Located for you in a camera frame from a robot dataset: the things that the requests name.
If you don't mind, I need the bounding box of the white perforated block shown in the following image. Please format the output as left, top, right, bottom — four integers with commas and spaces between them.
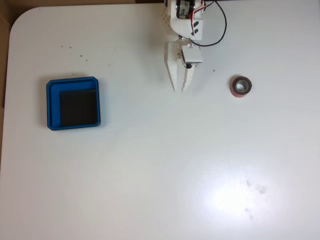
162, 0, 174, 35

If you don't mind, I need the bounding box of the black foam pad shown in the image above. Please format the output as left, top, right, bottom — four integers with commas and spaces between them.
59, 88, 99, 127

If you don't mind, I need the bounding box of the red tape roll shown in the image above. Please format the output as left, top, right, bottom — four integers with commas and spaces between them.
229, 75, 253, 99

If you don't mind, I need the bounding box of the black cable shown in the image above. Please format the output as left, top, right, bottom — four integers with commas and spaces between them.
188, 0, 228, 48

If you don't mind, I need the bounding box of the white camera box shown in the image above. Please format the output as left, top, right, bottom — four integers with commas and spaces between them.
180, 45, 204, 65

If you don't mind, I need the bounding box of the blue square box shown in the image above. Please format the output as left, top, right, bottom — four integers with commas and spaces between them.
45, 76, 102, 132

